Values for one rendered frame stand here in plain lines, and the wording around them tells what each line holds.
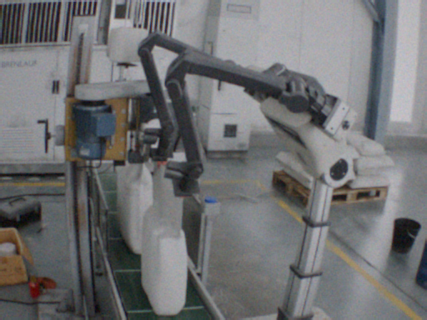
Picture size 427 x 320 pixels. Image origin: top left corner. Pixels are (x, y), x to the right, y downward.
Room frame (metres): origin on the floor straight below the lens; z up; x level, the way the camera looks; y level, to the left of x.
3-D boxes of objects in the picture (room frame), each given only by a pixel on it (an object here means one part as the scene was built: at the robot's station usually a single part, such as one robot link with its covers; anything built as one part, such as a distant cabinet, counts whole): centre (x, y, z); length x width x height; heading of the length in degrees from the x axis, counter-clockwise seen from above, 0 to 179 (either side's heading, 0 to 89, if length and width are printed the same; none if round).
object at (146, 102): (2.44, 0.31, 1.21); 0.30 x 0.25 x 0.30; 20
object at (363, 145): (5.23, -1.69, 0.56); 0.67 x 0.43 x 0.15; 20
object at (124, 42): (2.11, 0.43, 1.61); 0.17 x 0.17 x 0.17
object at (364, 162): (5.02, -1.74, 0.44); 0.68 x 0.44 x 0.15; 110
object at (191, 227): (2.95, 0.21, 0.54); 1.05 x 0.02 x 0.41; 20
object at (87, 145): (2.05, 0.56, 1.21); 0.15 x 0.15 x 0.25
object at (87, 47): (2.26, 0.71, 0.88); 0.12 x 0.11 x 1.74; 110
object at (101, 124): (1.98, 0.49, 1.25); 0.10 x 0.08 x 0.12; 135
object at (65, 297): (2.24, 0.82, 0.10); 0.50 x 0.42 x 0.20; 20
